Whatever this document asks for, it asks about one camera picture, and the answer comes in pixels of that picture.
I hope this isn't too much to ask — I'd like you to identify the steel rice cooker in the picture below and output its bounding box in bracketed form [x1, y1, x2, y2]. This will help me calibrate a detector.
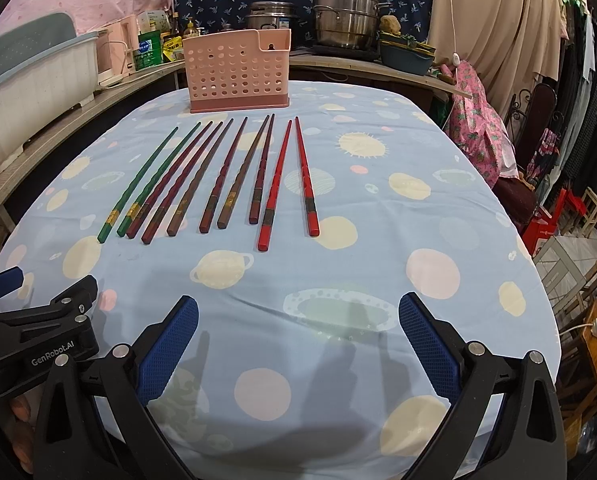
[245, 1, 296, 29]

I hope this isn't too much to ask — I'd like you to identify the dark blue plastic basin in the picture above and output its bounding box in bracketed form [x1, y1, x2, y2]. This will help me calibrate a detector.
[379, 32, 435, 76]

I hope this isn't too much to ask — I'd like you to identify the large steel steamer pot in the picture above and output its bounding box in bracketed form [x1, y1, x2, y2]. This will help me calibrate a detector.
[313, 0, 387, 50]

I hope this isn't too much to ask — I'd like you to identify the pink electric kettle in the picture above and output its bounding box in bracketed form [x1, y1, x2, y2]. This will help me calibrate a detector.
[97, 14, 139, 86]

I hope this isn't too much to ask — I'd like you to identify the white dish drainer tub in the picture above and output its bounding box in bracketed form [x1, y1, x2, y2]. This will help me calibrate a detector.
[0, 32, 99, 172]

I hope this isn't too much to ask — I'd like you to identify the grey-blue drainer lid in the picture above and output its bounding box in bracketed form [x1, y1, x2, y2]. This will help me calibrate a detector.
[0, 12, 76, 76]

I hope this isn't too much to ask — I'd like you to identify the green chopstick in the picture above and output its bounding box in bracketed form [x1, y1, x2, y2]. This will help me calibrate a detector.
[97, 126, 179, 244]
[116, 122, 201, 237]

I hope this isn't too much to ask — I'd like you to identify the pink perforated utensil holder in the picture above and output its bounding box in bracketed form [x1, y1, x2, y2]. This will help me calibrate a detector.
[184, 28, 292, 113]

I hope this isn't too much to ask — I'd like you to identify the bright red chopstick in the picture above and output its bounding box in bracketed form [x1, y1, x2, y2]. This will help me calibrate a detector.
[294, 117, 320, 237]
[257, 120, 292, 252]

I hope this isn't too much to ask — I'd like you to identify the wooden counter shelf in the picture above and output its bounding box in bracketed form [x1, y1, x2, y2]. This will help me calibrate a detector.
[0, 53, 469, 226]

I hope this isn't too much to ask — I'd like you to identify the red plastic stool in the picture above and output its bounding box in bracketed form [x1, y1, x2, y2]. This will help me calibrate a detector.
[522, 188, 587, 256]

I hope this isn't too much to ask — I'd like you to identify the maroon chopstick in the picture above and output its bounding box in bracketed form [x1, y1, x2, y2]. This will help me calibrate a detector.
[248, 114, 276, 224]
[199, 117, 248, 234]

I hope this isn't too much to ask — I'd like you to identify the beige curtain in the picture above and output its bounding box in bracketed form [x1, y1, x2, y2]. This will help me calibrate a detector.
[427, 0, 561, 114]

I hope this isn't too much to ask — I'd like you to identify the blue planet pattern tablecloth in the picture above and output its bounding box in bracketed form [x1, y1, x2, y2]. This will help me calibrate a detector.
[0, 81, 561, 479]

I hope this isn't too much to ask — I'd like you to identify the green box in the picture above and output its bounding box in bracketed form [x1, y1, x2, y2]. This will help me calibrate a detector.
[132, 30, 163, 70]

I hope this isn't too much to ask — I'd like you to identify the brown chopstick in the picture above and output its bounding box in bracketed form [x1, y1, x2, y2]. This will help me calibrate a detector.
[166, 118, 233, 236]
[217, 115, 270, 230]

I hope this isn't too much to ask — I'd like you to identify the dark red chopstick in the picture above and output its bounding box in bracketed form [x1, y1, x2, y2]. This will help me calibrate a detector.
[141, 118, 228, 245]
[125, 120, 213, 238]

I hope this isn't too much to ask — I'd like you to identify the pink floral cloth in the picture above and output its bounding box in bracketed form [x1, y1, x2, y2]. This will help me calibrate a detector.
[440, 61, 519, 188]

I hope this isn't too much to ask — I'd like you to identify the person's left hand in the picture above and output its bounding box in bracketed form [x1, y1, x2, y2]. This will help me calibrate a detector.
[10, 396, 34, 474]

